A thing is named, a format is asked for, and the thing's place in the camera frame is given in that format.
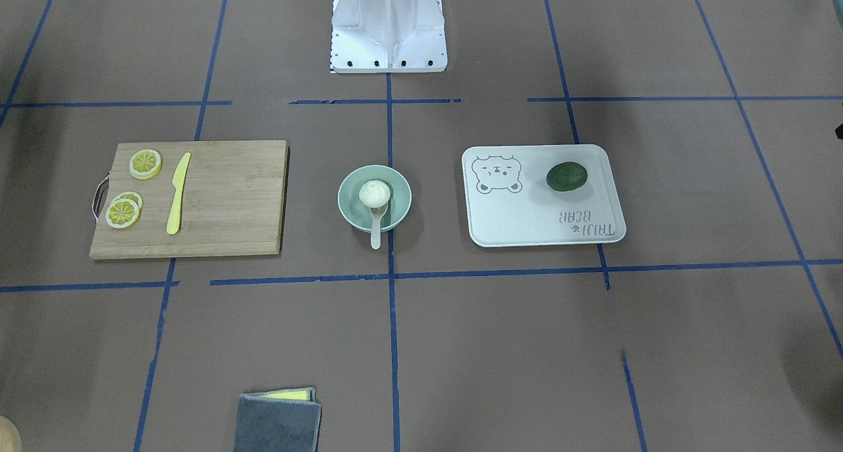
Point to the lemon slice lower back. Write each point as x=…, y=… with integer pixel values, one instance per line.
x=130, y=195

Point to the grey yellow folded cloth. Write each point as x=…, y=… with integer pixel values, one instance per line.
x=278, y=420

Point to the lemon slice top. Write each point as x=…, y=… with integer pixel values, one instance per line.
x=145, y=164

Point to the light green bowl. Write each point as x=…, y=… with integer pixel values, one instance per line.
x=358, y=215

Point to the yellow plastic knife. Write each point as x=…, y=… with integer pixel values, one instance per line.
x=178, y=182

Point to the white ceramic spoon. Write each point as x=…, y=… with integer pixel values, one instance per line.
x=377, y=214

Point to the lemon slice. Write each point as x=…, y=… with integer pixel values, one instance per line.
x=145, y=164
x=130, y=195
x=122, y=213

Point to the green avocado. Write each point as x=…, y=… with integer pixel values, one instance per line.
x=565, y=177

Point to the bamboo cutting board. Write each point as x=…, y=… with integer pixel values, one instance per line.
x=233, y=202

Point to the wooden mug tree stand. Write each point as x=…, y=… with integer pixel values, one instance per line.
x=10, y=439

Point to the lemon slice lower front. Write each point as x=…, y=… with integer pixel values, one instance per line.
x=122, y=213

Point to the white bear serving tray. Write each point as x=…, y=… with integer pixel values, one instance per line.
x=510, y=204

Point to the white steamed bun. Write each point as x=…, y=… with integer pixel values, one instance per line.
x=375, y=194

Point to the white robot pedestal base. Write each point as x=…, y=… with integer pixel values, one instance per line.
x=388, y=36

